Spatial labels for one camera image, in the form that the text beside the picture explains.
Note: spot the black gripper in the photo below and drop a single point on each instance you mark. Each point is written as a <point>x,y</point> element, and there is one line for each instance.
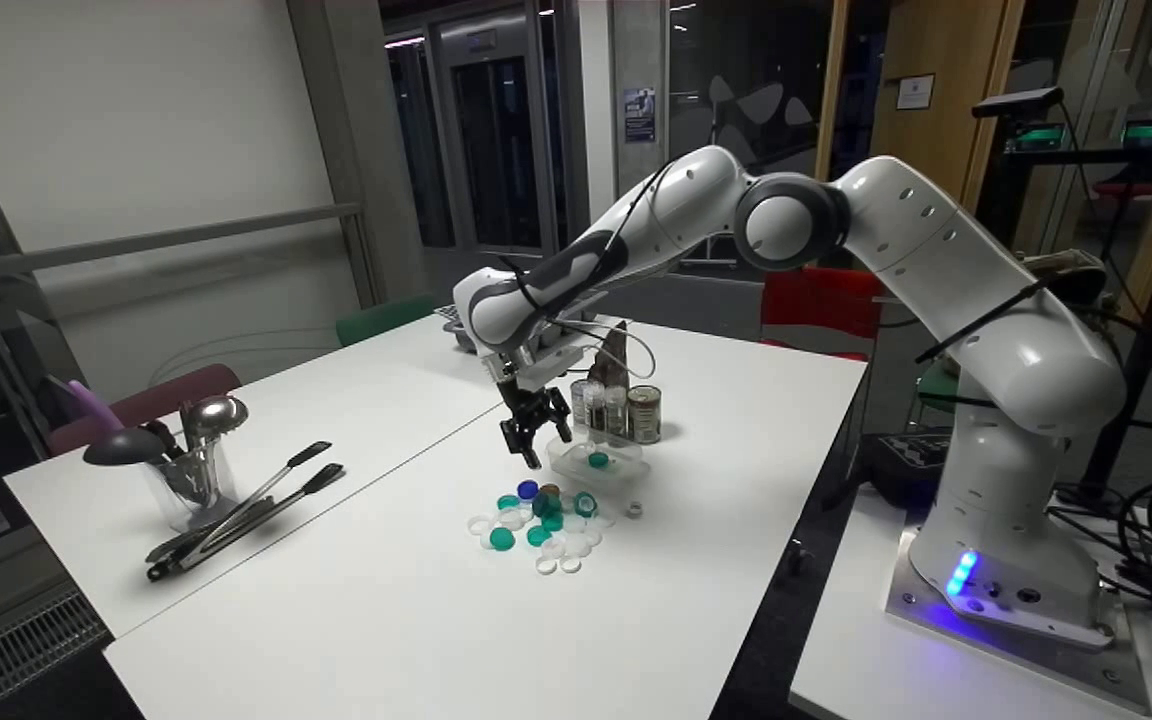
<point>534,396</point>

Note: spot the blue bottle cap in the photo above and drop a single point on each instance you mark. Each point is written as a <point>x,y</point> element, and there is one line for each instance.
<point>530,488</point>

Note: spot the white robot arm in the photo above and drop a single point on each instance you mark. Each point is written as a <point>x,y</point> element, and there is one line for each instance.
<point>978,306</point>

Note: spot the gold bottle cap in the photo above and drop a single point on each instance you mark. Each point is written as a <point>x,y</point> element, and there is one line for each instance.
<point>550,488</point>

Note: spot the dark green bottle cap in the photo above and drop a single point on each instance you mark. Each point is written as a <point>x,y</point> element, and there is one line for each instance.
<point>550,508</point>

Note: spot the green cap with white inside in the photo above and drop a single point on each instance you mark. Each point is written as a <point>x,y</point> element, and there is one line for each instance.
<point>586,504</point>

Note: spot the small clear glass jar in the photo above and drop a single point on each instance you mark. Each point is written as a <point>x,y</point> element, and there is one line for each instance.
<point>646,414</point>

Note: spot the brown foil pouch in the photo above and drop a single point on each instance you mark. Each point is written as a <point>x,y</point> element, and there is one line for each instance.
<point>612,355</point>

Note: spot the small white bottle cap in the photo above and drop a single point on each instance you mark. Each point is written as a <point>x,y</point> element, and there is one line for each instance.
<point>631,508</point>

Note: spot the clear plastic bottle cap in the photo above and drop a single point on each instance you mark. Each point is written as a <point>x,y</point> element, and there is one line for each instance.
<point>550,567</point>
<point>569,567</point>

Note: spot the green chair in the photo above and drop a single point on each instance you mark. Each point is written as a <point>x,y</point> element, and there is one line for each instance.
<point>937,385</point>
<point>381,320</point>

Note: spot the red chair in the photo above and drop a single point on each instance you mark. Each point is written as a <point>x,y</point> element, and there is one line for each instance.
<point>823,306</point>

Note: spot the metal tongs with black tips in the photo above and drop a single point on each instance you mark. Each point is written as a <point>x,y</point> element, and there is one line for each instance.
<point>237,523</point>

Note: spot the metal spoon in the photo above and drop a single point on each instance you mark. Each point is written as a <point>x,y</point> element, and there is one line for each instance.
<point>214,416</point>

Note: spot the glass utensil holder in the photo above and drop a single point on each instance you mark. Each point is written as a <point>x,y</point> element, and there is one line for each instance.
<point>196,488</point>

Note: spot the black control box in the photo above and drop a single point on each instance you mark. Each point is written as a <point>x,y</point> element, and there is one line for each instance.
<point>896,464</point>

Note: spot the black ladle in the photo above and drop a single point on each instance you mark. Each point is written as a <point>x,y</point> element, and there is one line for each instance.
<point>122,445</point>

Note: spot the metal handrail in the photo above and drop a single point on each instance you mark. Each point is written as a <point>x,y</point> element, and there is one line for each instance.
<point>137,246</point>

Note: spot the purple utensil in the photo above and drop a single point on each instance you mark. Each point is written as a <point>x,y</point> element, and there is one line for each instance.
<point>91,402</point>

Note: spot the paper wall sign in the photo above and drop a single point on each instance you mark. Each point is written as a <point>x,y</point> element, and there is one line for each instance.
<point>912,88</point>

